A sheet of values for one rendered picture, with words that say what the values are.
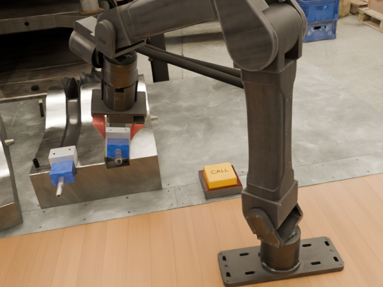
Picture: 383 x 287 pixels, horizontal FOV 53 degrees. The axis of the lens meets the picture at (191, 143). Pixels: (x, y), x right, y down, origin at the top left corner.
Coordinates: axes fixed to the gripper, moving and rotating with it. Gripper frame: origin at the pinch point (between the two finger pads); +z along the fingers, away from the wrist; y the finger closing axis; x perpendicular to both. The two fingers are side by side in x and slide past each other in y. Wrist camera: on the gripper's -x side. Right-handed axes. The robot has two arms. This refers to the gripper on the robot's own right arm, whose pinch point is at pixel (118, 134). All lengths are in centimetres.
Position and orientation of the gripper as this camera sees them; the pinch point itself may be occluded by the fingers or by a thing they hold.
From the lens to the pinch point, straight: 80.7
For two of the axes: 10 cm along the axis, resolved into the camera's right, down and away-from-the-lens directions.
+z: -1.6, 6.7, 7.3
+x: 1.3, 7.4, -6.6
